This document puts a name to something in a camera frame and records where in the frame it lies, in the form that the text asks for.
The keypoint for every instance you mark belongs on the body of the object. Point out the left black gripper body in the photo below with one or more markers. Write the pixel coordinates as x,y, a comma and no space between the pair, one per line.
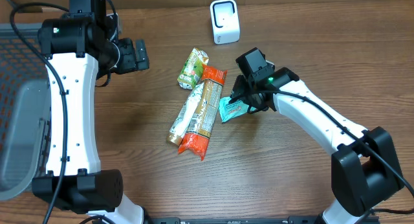
129,61

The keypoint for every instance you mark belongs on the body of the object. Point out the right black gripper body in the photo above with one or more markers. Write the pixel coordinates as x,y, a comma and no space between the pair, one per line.
244,90

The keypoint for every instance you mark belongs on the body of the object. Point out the teal snack packet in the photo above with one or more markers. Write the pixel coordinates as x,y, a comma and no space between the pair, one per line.
229,111

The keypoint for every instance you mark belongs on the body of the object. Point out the orange cracker packet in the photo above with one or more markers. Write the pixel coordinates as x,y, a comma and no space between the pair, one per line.
198,133

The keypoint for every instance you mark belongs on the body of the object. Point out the green drink carton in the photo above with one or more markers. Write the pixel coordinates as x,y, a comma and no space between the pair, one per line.
193,69

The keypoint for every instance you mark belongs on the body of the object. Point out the white cream tube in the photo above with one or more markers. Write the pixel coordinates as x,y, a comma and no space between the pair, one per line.
188,115

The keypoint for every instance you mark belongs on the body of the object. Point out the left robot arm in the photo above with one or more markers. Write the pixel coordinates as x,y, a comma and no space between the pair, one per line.
79,48

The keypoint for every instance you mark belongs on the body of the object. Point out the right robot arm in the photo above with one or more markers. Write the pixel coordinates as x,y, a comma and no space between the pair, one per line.
365,170

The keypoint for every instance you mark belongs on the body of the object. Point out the white barcode scanner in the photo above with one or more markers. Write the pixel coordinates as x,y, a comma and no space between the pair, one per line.
225,21

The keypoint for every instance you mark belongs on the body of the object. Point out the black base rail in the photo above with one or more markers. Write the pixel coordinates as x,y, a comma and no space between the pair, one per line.
288,220

